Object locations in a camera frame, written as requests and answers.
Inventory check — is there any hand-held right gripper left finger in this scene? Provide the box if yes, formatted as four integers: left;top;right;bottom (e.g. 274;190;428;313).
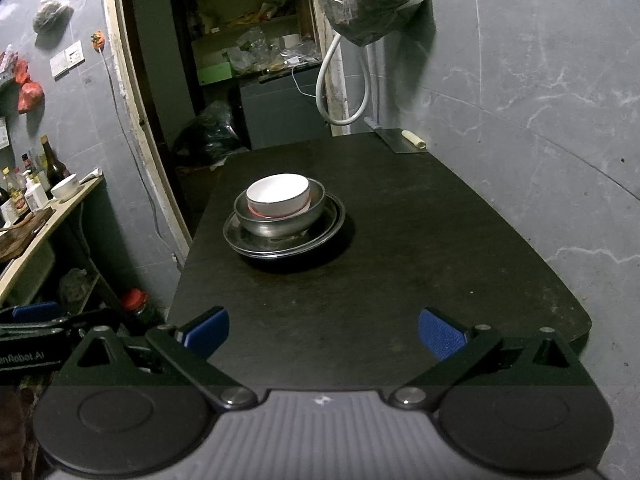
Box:
60;307;258;408

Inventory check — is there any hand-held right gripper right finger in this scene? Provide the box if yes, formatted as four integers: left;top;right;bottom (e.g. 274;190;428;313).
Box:
390;307;598;410

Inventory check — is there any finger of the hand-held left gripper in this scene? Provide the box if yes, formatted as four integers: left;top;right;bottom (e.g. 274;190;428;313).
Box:
10;301;63;323
0;308;121;343

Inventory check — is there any stainless steel plate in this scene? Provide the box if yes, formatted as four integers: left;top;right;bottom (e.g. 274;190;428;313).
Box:
227;227;346;261
223;195;346;256

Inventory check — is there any stainless steel bowl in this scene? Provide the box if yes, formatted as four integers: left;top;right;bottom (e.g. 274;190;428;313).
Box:
234;179;327;238

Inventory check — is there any white bowl with red rim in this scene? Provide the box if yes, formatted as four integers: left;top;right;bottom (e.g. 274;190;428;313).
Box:
246;173;311;219

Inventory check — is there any white sink basin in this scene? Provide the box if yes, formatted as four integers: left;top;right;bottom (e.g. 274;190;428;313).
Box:
0;242;56;306

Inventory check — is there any clear plastic bag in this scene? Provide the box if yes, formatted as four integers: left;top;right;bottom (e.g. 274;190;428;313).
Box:
57;267;101;306

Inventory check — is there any dark wooden cutting board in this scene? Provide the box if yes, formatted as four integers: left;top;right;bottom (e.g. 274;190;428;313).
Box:
0;207;56;263

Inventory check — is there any red lid jar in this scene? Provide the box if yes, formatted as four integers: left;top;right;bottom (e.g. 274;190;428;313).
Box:
120;288;163;328

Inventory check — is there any light wooden counter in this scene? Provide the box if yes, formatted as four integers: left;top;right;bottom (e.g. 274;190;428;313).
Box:
0;175;106;306

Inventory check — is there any red label sauce bottle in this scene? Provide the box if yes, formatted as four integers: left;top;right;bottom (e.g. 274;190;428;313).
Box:
10;180;30;221

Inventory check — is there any white pump bottle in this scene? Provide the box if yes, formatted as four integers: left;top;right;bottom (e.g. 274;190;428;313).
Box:
24;172;50;212

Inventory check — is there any white ceramic bowl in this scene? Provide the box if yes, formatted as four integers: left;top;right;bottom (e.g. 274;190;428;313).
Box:
51;173;81;201

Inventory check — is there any tall dark glass bottle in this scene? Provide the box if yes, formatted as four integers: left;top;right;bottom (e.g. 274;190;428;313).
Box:
39;135;70;186

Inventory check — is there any black plastic bag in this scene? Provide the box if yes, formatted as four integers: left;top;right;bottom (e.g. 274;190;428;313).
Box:
172;101;251;168

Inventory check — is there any wooden door jamb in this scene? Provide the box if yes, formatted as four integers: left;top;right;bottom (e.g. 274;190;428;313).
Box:
100;0;193;266
302;0;351;137

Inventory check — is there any grey cabinet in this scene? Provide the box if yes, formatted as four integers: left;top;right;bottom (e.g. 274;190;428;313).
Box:
239;67;333;151

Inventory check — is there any green box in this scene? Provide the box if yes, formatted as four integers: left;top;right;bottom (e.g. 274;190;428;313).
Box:
196;62;233;86

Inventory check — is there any hanging bag of dark goods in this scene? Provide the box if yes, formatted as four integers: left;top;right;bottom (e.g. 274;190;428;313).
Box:
32;0;73;36

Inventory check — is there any hanging bag of greens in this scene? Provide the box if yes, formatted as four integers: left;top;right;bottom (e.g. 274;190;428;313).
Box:
320;0;432;46

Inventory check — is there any black wall wire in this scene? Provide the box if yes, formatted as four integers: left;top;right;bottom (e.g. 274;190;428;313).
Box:
100;49;163;241

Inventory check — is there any metal scraper with cream handle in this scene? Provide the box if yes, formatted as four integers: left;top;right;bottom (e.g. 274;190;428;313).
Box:
375;129;429;154

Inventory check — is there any thin white cable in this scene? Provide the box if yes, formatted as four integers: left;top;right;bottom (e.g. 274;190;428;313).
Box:
290;57;321;98

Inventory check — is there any white flexible hose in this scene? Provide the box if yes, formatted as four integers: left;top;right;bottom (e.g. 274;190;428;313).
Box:
316;35;375;127

